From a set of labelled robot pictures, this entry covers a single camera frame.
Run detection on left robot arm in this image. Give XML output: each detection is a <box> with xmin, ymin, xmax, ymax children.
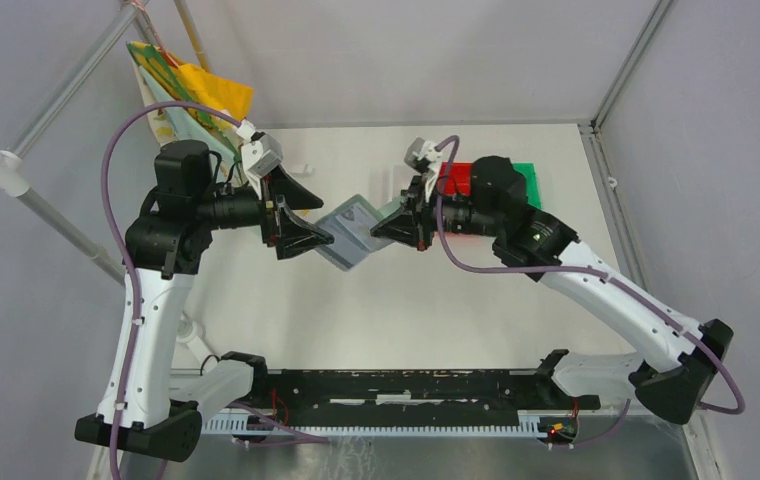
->
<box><xmin>74</xmin><ymin>140</ymin><xmax>334</xmax><ymax>462</ymax></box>

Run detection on white pipe pole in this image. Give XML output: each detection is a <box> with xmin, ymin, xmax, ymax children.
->
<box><xmin>0</xmin><ymin>150</ymin><xmax>125</xmax><ymax>286</ymax></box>

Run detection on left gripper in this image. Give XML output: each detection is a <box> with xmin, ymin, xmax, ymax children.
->
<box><xmin>196</xmin><ymin>163</ymin><xmax>334</xmax><ymax>258</ymax></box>

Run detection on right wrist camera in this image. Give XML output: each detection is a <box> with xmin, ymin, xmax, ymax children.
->
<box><xmin>404</xmin><ymin>137</ymin><xmax>444</xmax><ymax>199</ymax></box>

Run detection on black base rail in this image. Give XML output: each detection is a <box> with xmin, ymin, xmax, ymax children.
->
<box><xmin>243</xmin><ymin>369</ymin><xmax>601</xmax><ymax>427</ymax></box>

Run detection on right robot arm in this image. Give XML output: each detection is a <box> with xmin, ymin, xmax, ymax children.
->
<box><xmin>370</xmin><ymin>156</ymin><xmax>733</xmax><ymax>425</ymax></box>

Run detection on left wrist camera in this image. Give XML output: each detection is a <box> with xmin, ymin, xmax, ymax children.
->
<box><xmin>235</xmin><ymin>120</ymin><xmax>283</xmax><ymax>199</ymax></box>

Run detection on clear plastic bin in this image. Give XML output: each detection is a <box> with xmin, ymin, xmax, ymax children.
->
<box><xmin>369</xmin><ymin>164</ymin><xmax>417</xmax><ymax>215</ymax></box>

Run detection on green plastic bin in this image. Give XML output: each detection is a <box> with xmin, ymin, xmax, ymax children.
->
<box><xmin>513</xmin><ymin>163</ymin><xmax>542</xmax><ymax>209</ymax></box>

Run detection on red plastic bin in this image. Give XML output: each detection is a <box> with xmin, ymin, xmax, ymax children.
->
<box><xmin>436</xmin><ymin>163</ymin><xmax>477</xmax><ymax>235</ymax></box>

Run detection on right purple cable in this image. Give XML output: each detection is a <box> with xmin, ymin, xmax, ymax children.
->
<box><xmin>432</xmin><ymin>135</ymin><xmax>747</xmax><ymax>448</ymax></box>

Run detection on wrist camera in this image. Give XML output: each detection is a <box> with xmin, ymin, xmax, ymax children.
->
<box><xmin>235</xmin><ymin>120</ymin><xmax>283</xmax><ymax>199</ymax></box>
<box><xmin>404</xmin><ymin>137</ymin><xmax>444</xmax><ymax>199</ymax></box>

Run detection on patterned cloth bags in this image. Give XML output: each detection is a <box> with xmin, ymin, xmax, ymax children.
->
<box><xmin>127</xmin><ymin>41</ymin><xmax>254</xmax><ymax>158</ymax></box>

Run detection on white printed card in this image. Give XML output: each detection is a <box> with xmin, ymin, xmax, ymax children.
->
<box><xmin>324</xmin><ymin>195</ymin><xmax>391</xmax><ymax>253</ymax></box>

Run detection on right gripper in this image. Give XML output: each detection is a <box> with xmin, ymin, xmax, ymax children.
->
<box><xmin>372</xmin><ymin>173</ymin><xmax>502</xmax><ymax>252</ymax></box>

